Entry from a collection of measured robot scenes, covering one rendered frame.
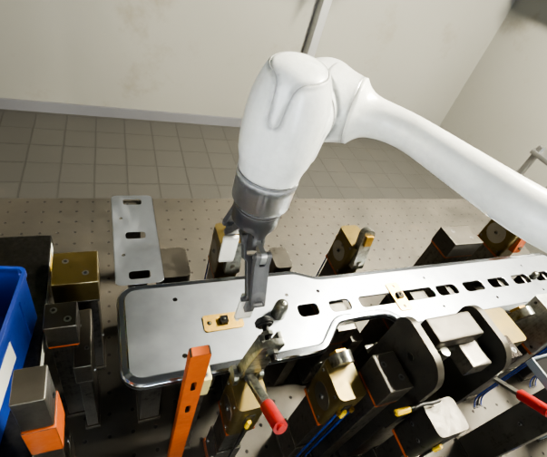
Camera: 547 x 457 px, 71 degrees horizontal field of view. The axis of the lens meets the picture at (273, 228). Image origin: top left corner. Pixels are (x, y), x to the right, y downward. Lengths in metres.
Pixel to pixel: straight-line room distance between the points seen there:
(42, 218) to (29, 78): 1.98
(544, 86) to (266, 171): 3.63
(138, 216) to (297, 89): 0.66
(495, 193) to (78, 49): 2.95
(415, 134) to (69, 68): 2.89
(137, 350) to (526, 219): 0.65
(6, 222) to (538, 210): 1.38
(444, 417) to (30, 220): 1.27
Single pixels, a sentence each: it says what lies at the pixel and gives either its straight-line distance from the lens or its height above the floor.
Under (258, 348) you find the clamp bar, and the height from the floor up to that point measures 1.20.
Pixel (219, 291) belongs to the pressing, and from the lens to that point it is 0.87.
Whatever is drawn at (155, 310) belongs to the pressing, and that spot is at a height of 1.00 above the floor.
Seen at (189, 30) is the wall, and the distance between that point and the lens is 3.14.
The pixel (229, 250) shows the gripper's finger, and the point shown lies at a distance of 0.74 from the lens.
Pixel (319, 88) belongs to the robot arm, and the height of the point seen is 1.54.
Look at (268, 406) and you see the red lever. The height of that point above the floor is 1.13.
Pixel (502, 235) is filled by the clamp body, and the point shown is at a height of 1.01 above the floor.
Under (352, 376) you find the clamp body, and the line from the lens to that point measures 0.77.
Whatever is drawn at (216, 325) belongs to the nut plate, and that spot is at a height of 1.00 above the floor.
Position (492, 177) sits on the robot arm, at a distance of 0.53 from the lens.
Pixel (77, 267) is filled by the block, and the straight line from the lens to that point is 0.83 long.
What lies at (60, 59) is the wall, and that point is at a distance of 3.24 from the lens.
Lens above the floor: 1.69
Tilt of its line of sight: 42 degrees down
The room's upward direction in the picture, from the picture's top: 19 degrees clockwise
